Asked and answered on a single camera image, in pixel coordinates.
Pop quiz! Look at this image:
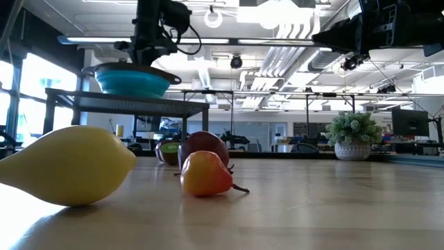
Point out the gray perforated metal riser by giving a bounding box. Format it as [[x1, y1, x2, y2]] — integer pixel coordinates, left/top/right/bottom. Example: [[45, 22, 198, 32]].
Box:
[[43, 87, 210, 140]]

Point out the green toy lime half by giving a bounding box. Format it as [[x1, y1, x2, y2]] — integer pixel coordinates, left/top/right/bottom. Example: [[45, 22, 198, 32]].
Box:
[[158, 140, 181, 167]]

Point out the dark left arm cable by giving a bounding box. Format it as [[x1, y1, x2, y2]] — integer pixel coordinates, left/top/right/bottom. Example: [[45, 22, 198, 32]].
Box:
[[169, 20, 203, 56]]

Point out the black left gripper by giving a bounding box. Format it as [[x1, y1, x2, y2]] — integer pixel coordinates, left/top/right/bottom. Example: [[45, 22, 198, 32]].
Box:
[[114, 33, 181, 67]]

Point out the green potted plant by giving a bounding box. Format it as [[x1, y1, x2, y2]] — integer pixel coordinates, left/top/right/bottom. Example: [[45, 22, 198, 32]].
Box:
[[325, 110, 384, 161]]

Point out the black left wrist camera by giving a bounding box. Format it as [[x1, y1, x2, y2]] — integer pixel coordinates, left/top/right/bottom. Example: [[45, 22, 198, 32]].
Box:
[[161, 0, 194, 35]]

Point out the silver ventilation duct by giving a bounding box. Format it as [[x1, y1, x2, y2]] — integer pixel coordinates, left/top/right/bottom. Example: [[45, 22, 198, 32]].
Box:
[[307, 0, 361, 72]]

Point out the yellow toy lemon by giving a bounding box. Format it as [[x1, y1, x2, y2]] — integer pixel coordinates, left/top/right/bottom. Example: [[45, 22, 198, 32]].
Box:
[[0, 125, 137, 208]]

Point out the black background rig frame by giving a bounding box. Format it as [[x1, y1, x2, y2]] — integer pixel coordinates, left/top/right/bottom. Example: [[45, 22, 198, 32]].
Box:
[[138, 89, 357, 140]]

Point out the black curved handle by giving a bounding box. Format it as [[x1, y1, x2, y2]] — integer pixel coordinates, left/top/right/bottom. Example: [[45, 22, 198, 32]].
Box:
[[290, 142, 321, 154]]

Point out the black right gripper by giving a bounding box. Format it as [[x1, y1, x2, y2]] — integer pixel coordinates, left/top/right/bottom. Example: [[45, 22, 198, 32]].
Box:
[[311, 0, 444, 58]]

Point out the black overhead light bar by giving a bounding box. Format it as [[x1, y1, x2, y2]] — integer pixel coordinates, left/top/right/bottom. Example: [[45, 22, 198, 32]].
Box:
[[57, 34, 444, 49]]

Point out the black aluminium table frame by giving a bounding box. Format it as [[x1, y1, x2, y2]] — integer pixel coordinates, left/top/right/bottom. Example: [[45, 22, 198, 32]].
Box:
[[128, 149, 444, 169]]

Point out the white ring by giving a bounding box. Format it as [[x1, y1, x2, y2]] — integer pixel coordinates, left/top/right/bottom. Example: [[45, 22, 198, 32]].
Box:
[[203, 8, 223, 29]]

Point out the blue collapsible colander bowl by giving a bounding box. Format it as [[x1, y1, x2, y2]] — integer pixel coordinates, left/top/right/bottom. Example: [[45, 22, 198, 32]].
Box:
[[82, 61, 182, 99]]

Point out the black monitor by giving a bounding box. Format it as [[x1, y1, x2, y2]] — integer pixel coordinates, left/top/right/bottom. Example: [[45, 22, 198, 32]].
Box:
[[391, 108, 430, 138]]

